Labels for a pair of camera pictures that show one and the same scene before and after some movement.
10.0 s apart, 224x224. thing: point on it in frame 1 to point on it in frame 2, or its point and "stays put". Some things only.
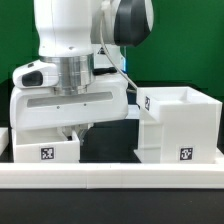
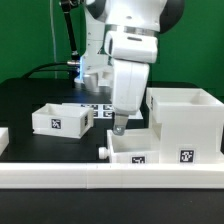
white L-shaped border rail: (112, 176) stays put
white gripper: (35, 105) to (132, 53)
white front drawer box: (44, 146) to (134, 146)
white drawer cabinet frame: (178, 126) stays put
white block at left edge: (4, 139) stays put
